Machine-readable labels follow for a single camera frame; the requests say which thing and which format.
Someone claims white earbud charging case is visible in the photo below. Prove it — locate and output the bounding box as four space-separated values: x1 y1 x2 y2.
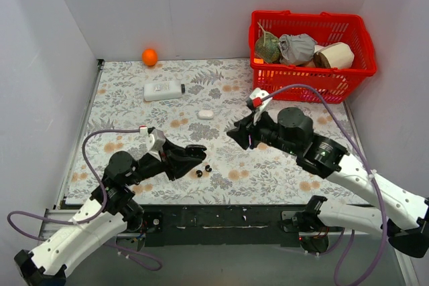
197 110 215 120

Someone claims floral patterned table mat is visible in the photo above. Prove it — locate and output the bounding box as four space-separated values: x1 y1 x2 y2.
63 59 362 206

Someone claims orange fruit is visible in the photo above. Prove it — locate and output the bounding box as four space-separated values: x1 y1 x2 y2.
141 48 158 67

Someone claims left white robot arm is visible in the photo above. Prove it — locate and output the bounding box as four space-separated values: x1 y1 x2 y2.
14 136 206 285

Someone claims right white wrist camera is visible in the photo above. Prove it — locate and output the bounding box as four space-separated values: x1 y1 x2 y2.
246 88 271 125

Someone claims black earbud charging case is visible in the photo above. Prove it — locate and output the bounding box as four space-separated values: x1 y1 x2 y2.
185 145 206 160

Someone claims red plastic basket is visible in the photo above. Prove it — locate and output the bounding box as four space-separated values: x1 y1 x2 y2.
249 10 377 104

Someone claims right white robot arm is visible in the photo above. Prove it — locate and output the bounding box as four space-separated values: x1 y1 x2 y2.
227 108 428 258

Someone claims grey crumpled cloth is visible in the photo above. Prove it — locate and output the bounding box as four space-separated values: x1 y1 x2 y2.
278 33 317 66

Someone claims white plastic bottle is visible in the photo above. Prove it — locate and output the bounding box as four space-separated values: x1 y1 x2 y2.
143 80 186 102

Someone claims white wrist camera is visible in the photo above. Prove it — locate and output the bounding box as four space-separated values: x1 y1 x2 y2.
246 88 271 125
139 126 166 161

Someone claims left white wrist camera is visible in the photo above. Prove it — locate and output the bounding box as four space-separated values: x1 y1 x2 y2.
139 126 166 161

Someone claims green melon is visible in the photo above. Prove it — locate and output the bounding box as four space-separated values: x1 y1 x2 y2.
254 23 281 64

